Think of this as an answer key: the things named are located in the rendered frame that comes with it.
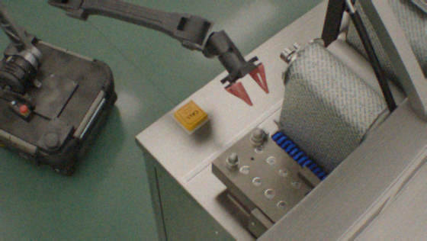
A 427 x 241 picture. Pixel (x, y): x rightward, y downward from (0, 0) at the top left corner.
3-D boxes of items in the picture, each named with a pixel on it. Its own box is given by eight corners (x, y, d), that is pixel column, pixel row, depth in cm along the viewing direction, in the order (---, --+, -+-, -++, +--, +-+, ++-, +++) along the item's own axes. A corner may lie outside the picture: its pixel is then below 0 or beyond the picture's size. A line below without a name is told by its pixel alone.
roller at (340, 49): (338, 59, 162) (346, 31, 152) (406, 117, 152) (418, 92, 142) (311, 81, 158) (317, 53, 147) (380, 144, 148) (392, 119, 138)
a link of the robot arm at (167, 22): (62, 11, 166) (78, -21, 167) (70, 17, 171) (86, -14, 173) (192, 48, 152) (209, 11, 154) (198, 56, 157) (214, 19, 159)
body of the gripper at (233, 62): (223, 87, 160) (206, 63, 159) (251, 65, 164) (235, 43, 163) (232, 81, 154) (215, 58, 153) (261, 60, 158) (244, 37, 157)
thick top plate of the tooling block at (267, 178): (255, 136, 166) (257, 125, 160) (358, 234, 150) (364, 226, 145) (210, 172, 160) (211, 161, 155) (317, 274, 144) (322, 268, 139)
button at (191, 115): (191, 103, 180) (191, 98, 177) (208, 118, 177) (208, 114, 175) (173, 117, 177) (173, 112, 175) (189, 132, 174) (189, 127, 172)
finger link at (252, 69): (249, 105, 162) (229, 76, 161) (268, 91, 165) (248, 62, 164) (260, 101, 156) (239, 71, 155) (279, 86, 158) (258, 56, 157)
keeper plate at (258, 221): (252, 223, 159) (256, 207, 149) (278, 249, 155) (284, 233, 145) (245, 229, 158) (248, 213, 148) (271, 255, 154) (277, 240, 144)
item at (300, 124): (278, 127, 161) (286, 87, 146) (341, 185, 152) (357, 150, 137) (277, 129, 161) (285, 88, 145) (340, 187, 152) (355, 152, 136)
